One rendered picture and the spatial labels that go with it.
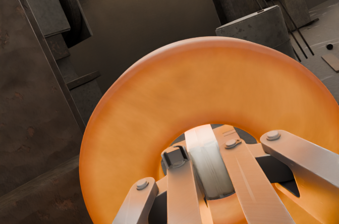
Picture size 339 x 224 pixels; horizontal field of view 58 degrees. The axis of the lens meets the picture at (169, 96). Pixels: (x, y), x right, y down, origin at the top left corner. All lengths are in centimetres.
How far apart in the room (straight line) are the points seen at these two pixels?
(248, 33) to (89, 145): 245
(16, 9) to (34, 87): 11
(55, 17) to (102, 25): 249
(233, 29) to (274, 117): 245
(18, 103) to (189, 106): 35
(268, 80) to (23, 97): 38
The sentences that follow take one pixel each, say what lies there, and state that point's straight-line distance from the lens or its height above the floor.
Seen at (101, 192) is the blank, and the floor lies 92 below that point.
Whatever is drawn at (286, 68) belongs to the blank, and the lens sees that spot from 17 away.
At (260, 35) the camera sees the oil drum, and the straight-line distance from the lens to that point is 260.
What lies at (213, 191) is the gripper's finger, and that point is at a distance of 16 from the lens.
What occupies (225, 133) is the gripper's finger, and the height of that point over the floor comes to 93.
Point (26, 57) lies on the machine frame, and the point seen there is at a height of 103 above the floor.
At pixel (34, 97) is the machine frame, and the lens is 48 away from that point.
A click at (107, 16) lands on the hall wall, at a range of 713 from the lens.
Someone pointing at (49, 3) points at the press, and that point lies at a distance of 470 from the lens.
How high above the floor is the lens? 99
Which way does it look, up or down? 11 degrees down
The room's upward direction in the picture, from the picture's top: 22 degrees counter-clockwise
